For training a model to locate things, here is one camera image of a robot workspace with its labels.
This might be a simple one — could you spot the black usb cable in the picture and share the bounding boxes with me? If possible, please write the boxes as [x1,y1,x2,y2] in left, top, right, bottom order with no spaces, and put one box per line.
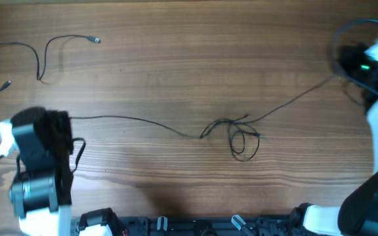
[0,34,101,99]
[69,74,337,163]

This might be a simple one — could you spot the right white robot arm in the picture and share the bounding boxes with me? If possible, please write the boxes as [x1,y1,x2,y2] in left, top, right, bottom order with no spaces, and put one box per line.
[299,41,378,235]

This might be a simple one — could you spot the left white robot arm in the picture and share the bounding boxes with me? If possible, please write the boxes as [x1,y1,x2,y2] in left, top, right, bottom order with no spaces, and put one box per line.
[0,107,129,236]

